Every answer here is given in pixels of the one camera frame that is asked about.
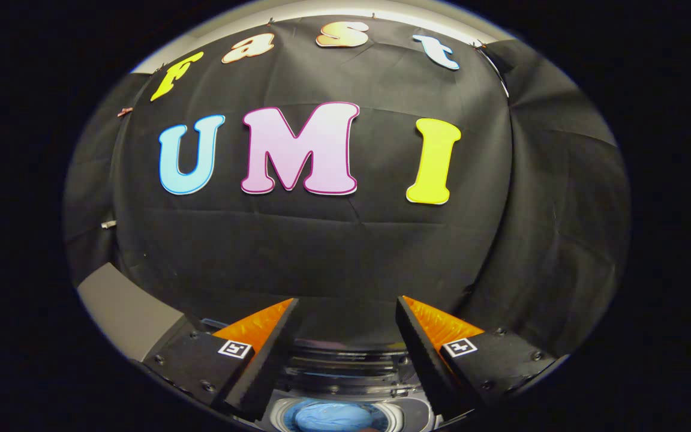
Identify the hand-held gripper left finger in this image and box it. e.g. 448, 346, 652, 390
142, 298, 301, 422

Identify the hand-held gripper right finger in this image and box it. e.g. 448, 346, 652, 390
395, 295, 562, 421

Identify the dark grey washing machine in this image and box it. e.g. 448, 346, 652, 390
256, 384, 460, 432

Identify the light blue polo shirt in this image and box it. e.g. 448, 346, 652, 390
283, 399, 391, 432

